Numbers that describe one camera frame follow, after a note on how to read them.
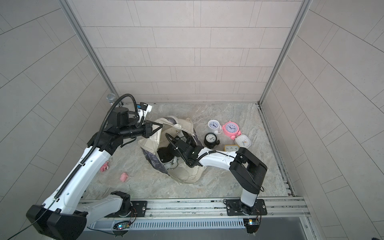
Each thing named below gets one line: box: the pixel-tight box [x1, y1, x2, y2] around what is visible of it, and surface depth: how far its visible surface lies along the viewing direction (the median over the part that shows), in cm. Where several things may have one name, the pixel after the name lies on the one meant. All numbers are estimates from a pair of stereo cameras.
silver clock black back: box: [157, 145, 179, 170], surface depth 84 cm
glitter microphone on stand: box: [106, 93, 117, 105], surface depth 82 cm
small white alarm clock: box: [235, 134, 252, 149], surface depth 93 cm
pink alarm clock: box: [222, 120, 242, 140], surface depth 101 cm
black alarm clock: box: [204, 132, 220, 149], surface depth 95 cm
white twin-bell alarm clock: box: [206, 119, 223, 134], surface depth 101 cm
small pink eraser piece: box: [119, 172, 129, 183], surface depth 81 cm
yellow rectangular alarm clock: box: [224, 144, 240, 152], surface depth 91 cm
